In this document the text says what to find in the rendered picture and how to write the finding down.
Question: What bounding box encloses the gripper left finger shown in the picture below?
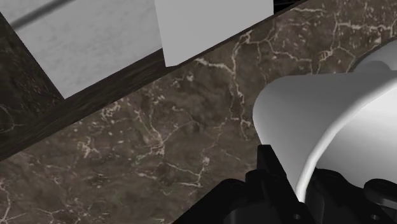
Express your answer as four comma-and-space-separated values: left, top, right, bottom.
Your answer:
244, 143, 315, 224

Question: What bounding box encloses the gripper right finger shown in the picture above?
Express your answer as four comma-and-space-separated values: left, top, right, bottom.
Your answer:
363, 178, 397, 215

